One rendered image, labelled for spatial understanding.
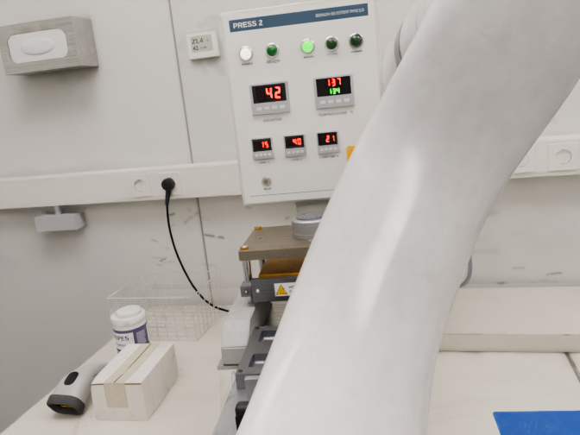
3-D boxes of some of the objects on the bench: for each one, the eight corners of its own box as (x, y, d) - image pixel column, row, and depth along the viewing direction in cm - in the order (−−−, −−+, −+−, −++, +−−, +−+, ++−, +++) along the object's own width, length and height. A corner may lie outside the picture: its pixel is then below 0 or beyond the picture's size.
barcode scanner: (97, 373, 138) (91, 344, 136) (125, 374, 136) (120, 344, 134) (46, 420, 119) (38, 387, 117) (78, 422, 117) (70, 388, 115)
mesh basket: (151, 309, 178) (145, 271, 175) (226, 309, 171) (220, 270, 168) (114, 339, 157) (105, 298, 154) (197, 341, 150) (191, 297, 147)
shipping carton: (135, 375, 135) (129, 342, 133) (183, 376, 132) (177, 343, 130) (92, 420, 117) (84, 382, 115) (146, 423, 114) (139, 384, 112)
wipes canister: (129, 354, 147) (120, 302, 143) (159, 355, 145) (150, 302, 141) (112, 370, 139) (102, 316, 135) (143, 371, 136) (134, 316, 133)
